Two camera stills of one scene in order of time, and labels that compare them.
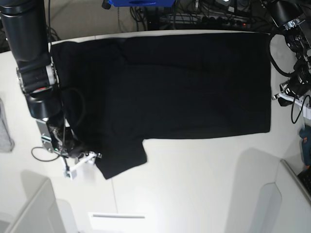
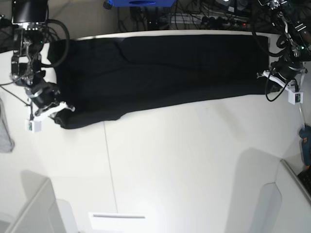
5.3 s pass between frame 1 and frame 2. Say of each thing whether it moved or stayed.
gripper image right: moved
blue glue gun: stayed
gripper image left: moved
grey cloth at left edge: stayed
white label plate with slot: stayed
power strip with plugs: stayed
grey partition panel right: stayed
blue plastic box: stayed
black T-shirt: moved
